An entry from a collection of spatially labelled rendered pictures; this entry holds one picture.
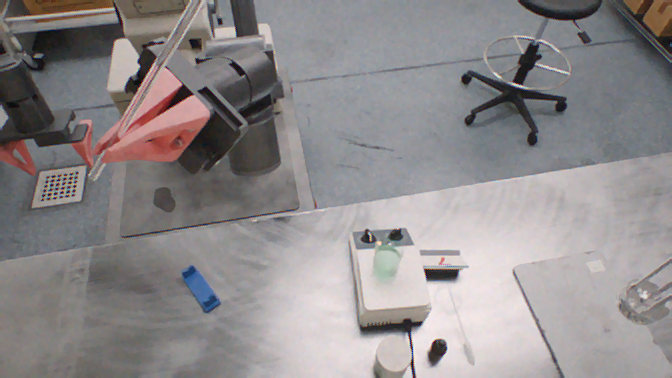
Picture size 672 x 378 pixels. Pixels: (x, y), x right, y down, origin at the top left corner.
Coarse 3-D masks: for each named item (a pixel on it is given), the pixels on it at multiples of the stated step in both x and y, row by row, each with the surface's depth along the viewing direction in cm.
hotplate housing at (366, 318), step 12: (360, 288) 81; (360, 300) 80; (360, 312) 80; (372, 312) 79; (384, 312) 79; (396, 312) 79; (408, 312) 79; (420, 312) 79; (360, 324) 83; (372, 324) 82; (384, 324) 83; (408, 324) 81
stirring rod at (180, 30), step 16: (192, 0) 23; (192, 16) 23; (176, 32) 24; (176, 48) 25; (160, 64) 25; (144, 80) 26; (144, 96) 27; (128, 112) 28; (112, 144) 30; (96, 176) 33
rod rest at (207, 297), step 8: (192, 264) 88; (184, 272) 87; (192, 272) 89; (200, 272) 89; (184, 280) 88; (192, 280) 88; (200, 280) 88; (192, 288) 87; (200, 288) 87; (208, 288) 87; (200, 296) 86; (208, 296) 86; (216, 296) 86; (208, 304) 85; (216, 304) 85
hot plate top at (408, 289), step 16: (368, 256) 83; (416, 256) 83; (368, 272) 81; (400, 272) 81; (416, 272) 81; (368, 288) 79; (384, 288) 79; (400, 288) 79; (416, 288) 79; (368, 304) 78; (384, 304) 78; (400, 304) 78; (416, 304) 78
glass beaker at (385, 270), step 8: (384, 240) 78; (392, 240) 78; (400, 240) 77; (376, 248) 78; (400, 248) 78; (376, 256) 76; (376, 264) 78; (384, 264) 76; (392, 264) 75; (400, 264) 78; (376, 272) 80; (384, 272) 78; (392, 272) 78
